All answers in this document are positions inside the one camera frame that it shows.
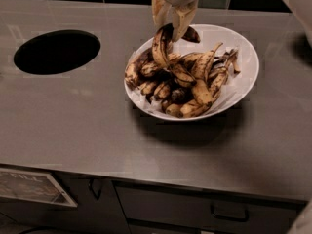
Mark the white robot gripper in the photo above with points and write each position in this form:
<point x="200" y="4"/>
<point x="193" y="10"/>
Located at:
<point x="181" y="17"/>

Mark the dark spotted curved banana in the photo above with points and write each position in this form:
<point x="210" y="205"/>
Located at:
<point x="162" y="39"/>

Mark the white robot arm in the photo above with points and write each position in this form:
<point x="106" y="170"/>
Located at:
<point x="302" y="9"/>

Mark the upright spotted banana with stem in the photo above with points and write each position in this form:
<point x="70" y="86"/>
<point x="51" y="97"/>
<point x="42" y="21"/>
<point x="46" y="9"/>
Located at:
<point x="203" y="64"/>

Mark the long spotted banana left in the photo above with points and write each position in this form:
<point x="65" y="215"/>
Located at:
<point x="132" y="71"/>

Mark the dark banana peel right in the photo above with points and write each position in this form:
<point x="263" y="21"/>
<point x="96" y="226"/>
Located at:
<point x="229" y="59"/>

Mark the spotted banana front centre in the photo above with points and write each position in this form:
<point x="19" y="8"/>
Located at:
<point x="201" y="92"/>

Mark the spotted banana bottom rim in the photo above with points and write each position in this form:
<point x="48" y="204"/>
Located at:
<point x="190" y="109"/>

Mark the white oval bowl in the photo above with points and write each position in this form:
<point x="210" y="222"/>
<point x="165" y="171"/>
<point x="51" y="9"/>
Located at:
<point x="159" y="87"/>

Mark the round counter trash opening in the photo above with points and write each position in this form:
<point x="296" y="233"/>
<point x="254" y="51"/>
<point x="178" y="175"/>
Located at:
<point x="56" y="52"/>

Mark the grey cabinet drawer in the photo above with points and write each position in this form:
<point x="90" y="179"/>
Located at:
<point x="192" y="209"/>

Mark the framed sign on cabinet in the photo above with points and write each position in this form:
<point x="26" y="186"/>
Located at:
<point x="40" y="187"/>

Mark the black cabinet door handle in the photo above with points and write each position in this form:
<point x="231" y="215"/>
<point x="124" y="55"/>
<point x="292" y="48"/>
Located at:
<point x="95" y="187"/>

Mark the black drawer handle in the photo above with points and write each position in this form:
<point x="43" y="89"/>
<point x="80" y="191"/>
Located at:
<point x="229" y="213"/>

